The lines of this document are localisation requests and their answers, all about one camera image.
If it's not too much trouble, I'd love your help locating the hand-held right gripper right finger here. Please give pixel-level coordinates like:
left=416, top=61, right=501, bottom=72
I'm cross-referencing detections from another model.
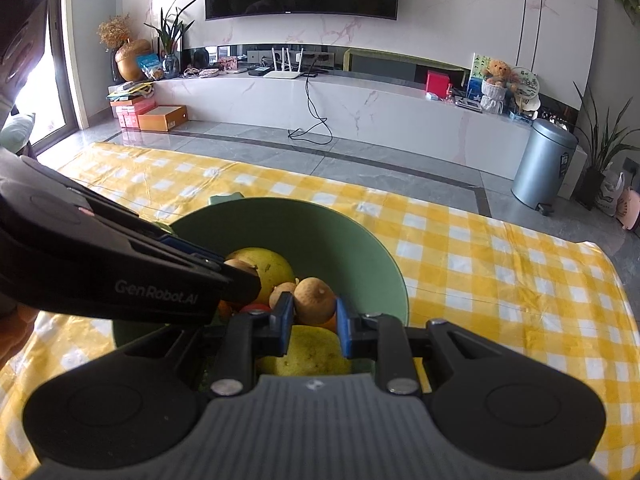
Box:
left=334, top=298, right=566, bottom=396

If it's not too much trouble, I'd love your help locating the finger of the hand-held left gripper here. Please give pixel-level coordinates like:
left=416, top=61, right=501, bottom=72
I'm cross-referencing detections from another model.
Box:
left=62, top=185, right=228, bottom=273

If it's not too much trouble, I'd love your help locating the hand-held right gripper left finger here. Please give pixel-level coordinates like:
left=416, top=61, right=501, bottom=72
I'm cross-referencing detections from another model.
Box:
left=117, top=291, right=295, bottom=397

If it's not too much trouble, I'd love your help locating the brown round fruit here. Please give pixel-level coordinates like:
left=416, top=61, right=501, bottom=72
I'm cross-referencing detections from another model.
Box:
left=269, top=282, right=298, bottom=311
left=224, top=258, right=260, bottom=281
left=292, top=277, right=337, bottom=325

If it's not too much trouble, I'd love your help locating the green colander bowl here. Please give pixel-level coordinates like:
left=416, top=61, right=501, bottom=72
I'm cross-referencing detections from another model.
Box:
left=111, top=195, right=412, bottom=391

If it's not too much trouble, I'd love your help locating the person's left hand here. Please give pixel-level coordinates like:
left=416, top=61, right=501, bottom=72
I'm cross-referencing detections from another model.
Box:
left=0, top=304, right=40, bottom=361

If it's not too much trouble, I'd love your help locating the yellow-green pear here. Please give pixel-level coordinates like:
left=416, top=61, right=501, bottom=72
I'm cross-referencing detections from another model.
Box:
left=224, top=247, right=297, bottom=306
left=255, top=325, right=353, bottom=378

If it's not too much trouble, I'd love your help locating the orange cardboard box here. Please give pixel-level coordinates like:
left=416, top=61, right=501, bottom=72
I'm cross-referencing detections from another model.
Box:
left=137, top=105, right=188, bottom=132

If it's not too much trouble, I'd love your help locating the stack of pink boxes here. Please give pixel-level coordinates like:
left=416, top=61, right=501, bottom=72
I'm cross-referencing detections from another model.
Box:
left=111, top=99, right=157, bottom=131

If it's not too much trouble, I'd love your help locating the pale green cushion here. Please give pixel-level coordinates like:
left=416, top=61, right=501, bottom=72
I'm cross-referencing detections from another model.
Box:
left=0, top=112, right=36, bottom=156

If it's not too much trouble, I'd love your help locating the yellow checkered tablecloth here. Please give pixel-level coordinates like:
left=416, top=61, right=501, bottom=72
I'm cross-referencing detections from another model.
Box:
left=0, top=141, right=623, bottom=480

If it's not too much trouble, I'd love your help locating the blue snack bag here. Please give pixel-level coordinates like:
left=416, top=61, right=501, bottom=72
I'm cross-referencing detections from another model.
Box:
left=136, top=53, right=165, bottom=81

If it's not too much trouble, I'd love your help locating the white router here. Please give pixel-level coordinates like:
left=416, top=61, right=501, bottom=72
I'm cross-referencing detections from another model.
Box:
left=263, top=46, right=307, bottom=80

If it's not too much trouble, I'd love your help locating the wooden gourd vase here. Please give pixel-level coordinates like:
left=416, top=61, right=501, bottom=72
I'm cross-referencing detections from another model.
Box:
left=115, top=38, right=152, bottom=82

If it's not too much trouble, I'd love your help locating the plant in glass vase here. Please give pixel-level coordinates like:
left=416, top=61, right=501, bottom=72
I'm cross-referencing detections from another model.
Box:
left=144, top=0, right=200, bottom=80

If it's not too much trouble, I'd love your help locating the glass sliding door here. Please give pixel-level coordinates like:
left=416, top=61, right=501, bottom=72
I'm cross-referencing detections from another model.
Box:
left=30, top=0, right=83, bottom=153

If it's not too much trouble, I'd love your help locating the white marble tv console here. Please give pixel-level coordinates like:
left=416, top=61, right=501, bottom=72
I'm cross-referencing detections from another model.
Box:
left=150, top=47, right=588, bottom=181

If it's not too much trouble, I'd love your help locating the dried flower bunch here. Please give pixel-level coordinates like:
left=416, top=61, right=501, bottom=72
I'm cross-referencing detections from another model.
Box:
left=97, top=14, right=132, bottom=51

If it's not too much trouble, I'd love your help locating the silver pedal trash can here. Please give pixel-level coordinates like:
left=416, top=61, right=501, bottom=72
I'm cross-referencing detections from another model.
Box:
left=511, top=119, right=579, bottom=213

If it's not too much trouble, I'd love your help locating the dark blurred object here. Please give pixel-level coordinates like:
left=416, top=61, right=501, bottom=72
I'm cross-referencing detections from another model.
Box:
left=0, top=0, right=50, bottom=111

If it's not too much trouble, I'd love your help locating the red box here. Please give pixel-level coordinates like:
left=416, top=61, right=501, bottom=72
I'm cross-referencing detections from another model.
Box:
left=426, top=71, right=452, bottom=101

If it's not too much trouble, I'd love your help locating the picture board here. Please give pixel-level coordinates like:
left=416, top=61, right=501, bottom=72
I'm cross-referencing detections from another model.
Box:
left=467, top=52, right=496, bottom=101

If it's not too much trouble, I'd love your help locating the white plastic bag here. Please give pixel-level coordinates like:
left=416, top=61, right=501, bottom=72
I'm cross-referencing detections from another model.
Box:
left=594, top=170, right=626, bottom=217

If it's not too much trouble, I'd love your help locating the brown teddy bear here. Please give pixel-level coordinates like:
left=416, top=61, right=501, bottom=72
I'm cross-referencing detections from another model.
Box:
left=482, top=59, right=521, bottom=92

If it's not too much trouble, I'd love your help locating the round printed fan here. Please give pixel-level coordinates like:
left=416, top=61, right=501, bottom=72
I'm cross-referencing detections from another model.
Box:
left=510, top=67, right=541, bottom=103

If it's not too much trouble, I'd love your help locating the pink heater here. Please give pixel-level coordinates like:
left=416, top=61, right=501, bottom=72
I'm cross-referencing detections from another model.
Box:
left=615, top=192, right=640, bottom=233

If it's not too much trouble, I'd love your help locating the potted snake plant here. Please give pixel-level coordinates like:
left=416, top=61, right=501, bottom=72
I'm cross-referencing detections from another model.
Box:
left=572, top=80, right=640, bottom=211

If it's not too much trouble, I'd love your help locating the hanging vine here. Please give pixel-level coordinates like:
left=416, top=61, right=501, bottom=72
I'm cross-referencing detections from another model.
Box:
left=611, top=0, right=640, bottom=26

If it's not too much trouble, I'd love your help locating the black cable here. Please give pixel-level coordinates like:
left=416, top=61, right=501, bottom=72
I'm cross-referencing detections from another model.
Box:
left=287, top=62, right=335, bottom=145

